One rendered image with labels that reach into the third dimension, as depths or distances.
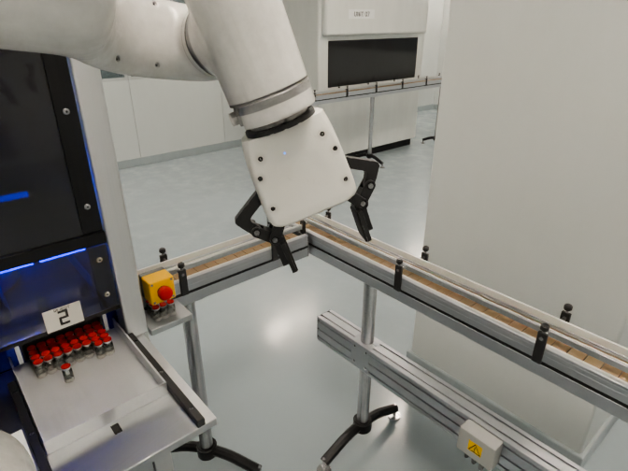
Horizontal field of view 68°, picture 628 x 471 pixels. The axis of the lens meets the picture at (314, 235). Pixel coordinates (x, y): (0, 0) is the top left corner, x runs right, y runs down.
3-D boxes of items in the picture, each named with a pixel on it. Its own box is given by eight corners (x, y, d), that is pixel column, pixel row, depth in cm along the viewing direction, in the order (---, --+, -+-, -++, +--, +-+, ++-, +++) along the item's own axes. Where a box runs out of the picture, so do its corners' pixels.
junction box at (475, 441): (455, 447, 147) (459, 426, 143) (464, 438, 150) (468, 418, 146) (490, 472, 139) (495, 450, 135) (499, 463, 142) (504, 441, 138)
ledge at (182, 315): (133, 314, 142) (132, 309, 141) (172, 299, 150) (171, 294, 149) (151, 335, 132) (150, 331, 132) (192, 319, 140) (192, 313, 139)
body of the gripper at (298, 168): (230, 135, 44) (274, 236, 48) (330, 95, 44) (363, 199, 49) (228, 123, 51) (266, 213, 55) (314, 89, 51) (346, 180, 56)
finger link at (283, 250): (249, 233, 50) (273, 282, 53) (278, 221, 50) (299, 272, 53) (248, 222, 53) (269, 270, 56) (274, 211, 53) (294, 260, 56)
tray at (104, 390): (11, 368, 117) (7, 357, 116) (115, 327, 133) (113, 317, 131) (47, 455, 94) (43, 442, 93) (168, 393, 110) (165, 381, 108)
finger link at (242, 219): (222, 199, 49) (246, 242, 51) (288, 168, 49) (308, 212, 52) (221, 196, 50) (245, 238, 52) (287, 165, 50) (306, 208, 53)
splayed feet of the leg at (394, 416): (311, 468, 191) (311, 444, 185) (392, 408, 221) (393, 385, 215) (324, 482, 186) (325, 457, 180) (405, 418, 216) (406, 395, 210)
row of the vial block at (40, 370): (36, 375, 115) (31, 361, 113) (109, 345, 126) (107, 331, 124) (38, 379, 113) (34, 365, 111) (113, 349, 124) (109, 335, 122)
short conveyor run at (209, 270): (137, 327, 139) (129, 282, 132) (119, 306, 150) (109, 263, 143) (311, 257, 180) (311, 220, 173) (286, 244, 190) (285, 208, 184)
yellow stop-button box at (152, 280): (141, 295, 134) (137, 274, 131) (165, 287, 138) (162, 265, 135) (152, 306, 128) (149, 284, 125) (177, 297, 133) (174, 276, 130)
